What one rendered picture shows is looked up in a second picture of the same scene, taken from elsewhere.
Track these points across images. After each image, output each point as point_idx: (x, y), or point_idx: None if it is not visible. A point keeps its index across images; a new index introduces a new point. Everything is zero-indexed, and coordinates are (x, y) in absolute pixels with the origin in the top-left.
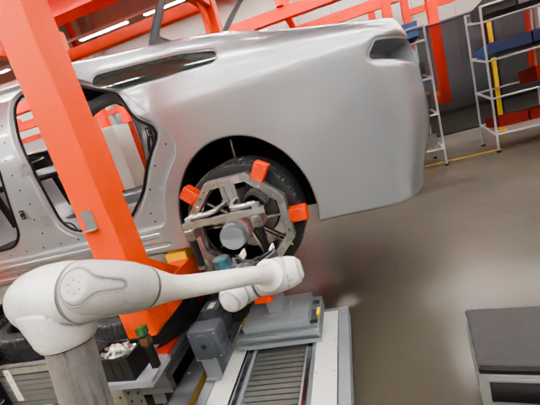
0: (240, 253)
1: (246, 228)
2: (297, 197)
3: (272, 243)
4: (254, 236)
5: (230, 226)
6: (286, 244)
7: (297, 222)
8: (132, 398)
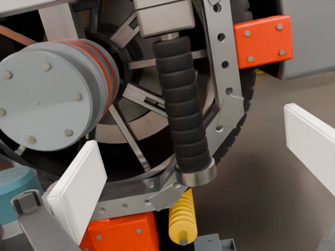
0: (64, 179)
1: (97, 73)
2: (248, 2)
3: (300, 107)
4: (115, 118)
5: (30, 53)
6: (215, 137)
7: (240, 77)
8: None
